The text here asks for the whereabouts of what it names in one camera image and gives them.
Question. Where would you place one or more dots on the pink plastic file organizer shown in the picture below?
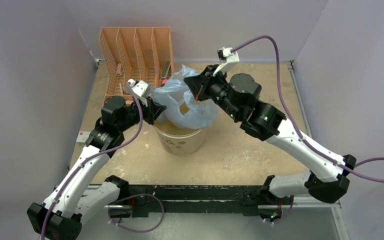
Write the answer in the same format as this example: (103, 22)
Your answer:
(142, 52)

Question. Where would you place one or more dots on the blue plastic trash bag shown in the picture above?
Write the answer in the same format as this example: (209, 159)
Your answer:
(182, 109)

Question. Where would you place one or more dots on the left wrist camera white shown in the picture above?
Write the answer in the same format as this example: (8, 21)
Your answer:
(139, 88)

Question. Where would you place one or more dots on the beige capybara trash bin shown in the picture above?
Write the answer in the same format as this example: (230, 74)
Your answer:
(178, 140)

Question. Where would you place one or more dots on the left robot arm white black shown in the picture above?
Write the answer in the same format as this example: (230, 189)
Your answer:
(62, 215)

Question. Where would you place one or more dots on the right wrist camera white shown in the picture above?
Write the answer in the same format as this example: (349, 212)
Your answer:
(228, 59)

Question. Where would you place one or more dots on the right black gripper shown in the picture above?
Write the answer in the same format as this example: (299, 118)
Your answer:
(199, 85)

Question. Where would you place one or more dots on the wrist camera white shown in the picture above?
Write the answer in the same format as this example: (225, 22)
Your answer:
(139, 88)
(228, 59)

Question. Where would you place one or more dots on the grey pen case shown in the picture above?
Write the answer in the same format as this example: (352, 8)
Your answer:
(166, 69)

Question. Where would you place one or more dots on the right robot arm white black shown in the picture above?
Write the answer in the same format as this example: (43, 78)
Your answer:
(325, 180)

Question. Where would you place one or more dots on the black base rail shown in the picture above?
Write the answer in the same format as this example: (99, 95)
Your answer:
(247, 200)

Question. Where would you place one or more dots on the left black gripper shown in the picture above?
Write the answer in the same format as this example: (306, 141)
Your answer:
(153, 110)

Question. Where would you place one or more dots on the white red small box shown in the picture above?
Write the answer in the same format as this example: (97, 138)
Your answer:
(82, 137)

